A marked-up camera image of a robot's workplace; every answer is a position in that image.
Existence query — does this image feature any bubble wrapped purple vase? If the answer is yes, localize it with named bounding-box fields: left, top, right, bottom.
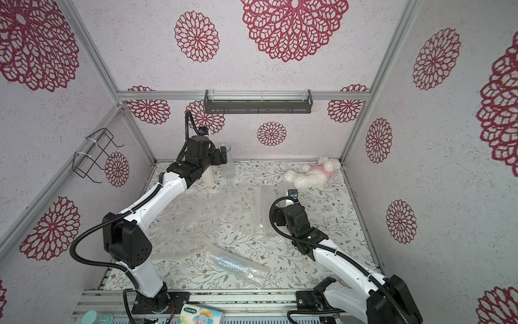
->
left=276, top=182, right=298, bottom=198

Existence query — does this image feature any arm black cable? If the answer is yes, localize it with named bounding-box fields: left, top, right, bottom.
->
left=268, top=196, right=410, bottom=324
left=69, top=110, right=203, bottom=324

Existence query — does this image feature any black wall shelf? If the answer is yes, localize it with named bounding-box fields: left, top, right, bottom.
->
left=203, top=90, right=314, bottom=115

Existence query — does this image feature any bubble item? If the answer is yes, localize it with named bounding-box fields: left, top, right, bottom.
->
left=256, top=186, right=283, bottom=242
left=207, top=246, right=270, bottom=287

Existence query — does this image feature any teal bottle cap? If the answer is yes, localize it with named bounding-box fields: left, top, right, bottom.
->
left=81, top=310, right=114, bottom=324

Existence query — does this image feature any white pink plush toy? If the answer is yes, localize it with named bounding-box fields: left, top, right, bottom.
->
left=284, top=157, right=341, bottom=190

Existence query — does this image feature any black wire wall rack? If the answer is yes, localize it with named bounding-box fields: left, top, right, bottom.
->
left=71, top=127, right=124, bottom=184

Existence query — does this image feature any cream ribbed ceramic vase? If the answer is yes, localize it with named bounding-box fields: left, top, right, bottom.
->
left=202, top=167, right=215, bottom=186

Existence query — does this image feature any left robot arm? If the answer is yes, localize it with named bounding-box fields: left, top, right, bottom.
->
left=103, top=135, right=229, bottom=298

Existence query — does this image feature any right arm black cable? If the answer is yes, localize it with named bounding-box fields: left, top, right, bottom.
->
left=268, top=196, right=410, bottom=324

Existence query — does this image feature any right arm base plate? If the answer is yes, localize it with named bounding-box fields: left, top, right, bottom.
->
left=295, top=290, right=343, bottom=313

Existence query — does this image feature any tissue pack with cartoon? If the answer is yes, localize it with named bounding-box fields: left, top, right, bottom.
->
left=177, top=304, right=225, bottom=324

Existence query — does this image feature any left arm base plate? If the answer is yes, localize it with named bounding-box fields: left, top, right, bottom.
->
left=132, top=292, right=190, bottom=315

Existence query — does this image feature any bubble wrapped item front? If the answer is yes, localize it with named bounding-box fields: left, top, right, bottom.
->
left=207, top=246, right=270, bottom=287

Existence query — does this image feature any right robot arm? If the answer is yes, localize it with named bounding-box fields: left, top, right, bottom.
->
left=268, top=201, right=423, bottom=323

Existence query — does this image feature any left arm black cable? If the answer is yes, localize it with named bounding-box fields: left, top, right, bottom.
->
left=69, top=110, right=203, bottom=324

